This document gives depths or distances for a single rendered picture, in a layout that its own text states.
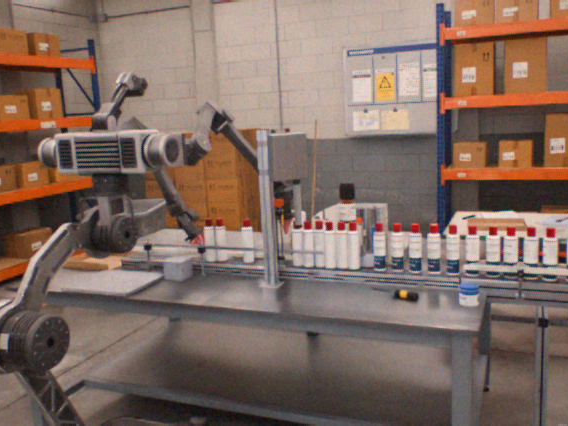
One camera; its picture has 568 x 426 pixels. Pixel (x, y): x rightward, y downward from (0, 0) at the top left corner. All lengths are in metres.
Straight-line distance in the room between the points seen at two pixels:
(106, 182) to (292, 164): 0.75
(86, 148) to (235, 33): 5.52
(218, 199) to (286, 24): 2.43
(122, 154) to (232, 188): 3.96
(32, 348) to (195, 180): 4.45
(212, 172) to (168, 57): 2.45
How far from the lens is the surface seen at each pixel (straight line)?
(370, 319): 2.11
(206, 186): 6.20
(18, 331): 2.02
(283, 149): 2.41
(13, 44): 6.65
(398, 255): 2.47
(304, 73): 7.25
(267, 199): 2.44
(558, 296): 2.43
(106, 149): 2.23
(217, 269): 2.76
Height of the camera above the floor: 1.57
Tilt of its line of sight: 10 degrees down
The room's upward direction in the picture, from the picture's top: 3 degrees counter-clockwise
